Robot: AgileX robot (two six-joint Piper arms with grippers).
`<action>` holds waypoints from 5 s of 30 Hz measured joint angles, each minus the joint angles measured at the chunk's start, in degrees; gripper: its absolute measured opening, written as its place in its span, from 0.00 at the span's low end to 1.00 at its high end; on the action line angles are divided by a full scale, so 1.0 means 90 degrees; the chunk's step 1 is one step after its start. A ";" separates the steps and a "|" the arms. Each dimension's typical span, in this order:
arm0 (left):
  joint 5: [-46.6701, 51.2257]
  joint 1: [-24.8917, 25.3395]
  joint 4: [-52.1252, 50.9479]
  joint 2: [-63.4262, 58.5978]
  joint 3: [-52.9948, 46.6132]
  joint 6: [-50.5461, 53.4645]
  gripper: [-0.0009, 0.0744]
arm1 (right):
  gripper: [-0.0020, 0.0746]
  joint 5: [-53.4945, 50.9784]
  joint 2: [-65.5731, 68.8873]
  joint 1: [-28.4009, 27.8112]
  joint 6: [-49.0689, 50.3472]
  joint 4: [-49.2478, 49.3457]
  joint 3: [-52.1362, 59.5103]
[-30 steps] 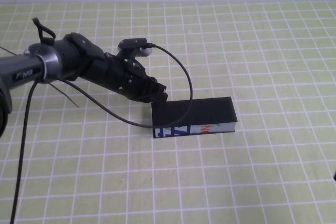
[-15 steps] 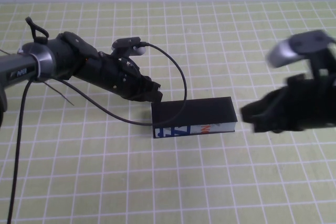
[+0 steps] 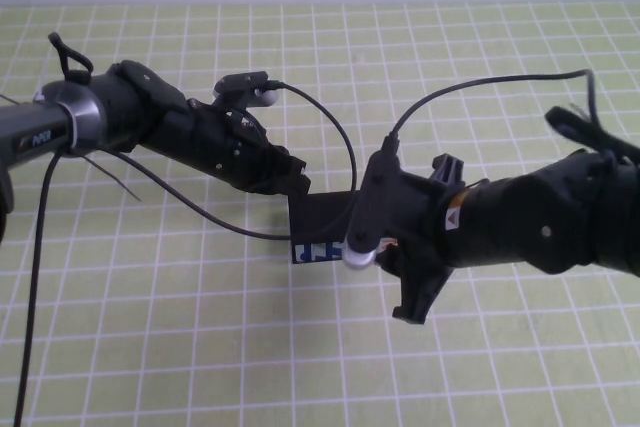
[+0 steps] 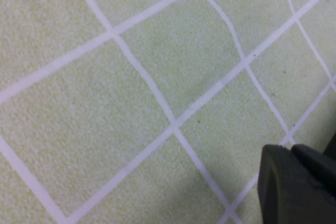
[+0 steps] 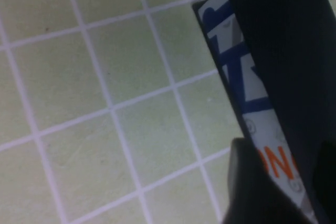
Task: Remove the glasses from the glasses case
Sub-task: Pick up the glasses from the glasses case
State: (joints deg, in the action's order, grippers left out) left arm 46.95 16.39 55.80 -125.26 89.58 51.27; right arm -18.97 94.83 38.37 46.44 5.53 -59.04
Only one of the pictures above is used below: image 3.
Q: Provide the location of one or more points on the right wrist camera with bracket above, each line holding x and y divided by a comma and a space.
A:
372, 197

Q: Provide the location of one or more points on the thin dark zip tie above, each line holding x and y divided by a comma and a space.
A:
114, 180

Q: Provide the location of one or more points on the green white-checked tablecloth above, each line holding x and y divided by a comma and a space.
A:
200, 347

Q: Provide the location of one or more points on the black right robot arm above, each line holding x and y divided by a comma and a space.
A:
525, 217

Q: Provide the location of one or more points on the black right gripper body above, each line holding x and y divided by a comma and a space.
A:
415, 217

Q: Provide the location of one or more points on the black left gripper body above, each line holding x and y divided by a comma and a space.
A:
220, 147

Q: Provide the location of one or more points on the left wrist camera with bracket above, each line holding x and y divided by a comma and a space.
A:
240, 83

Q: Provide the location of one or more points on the black printed glasses case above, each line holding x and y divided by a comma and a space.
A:
315, 217

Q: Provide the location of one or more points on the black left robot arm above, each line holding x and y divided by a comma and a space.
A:
30, 137

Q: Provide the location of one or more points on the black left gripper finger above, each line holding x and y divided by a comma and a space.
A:
287, 167
290, 188

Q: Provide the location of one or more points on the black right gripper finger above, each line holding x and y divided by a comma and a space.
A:
417, 299
447, 171

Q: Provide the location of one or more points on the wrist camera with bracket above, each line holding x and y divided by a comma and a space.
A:
372, 197
240, 83

